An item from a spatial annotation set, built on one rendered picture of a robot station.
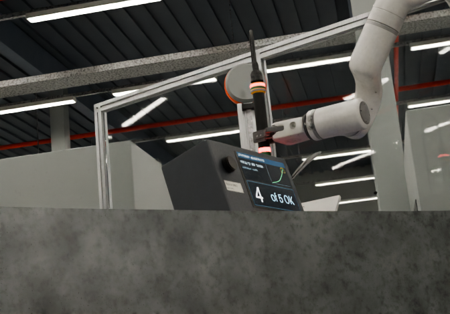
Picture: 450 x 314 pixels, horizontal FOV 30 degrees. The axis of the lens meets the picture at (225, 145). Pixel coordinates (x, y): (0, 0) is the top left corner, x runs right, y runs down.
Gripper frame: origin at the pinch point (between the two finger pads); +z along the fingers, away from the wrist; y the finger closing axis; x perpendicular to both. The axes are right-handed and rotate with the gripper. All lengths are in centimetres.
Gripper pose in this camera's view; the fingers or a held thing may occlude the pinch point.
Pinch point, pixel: (263, 137)
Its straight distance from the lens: 236.7
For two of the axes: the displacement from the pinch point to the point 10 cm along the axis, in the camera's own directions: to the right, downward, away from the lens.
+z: -8.1, 2.0, 5.5
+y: 5.8, 1.5, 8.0
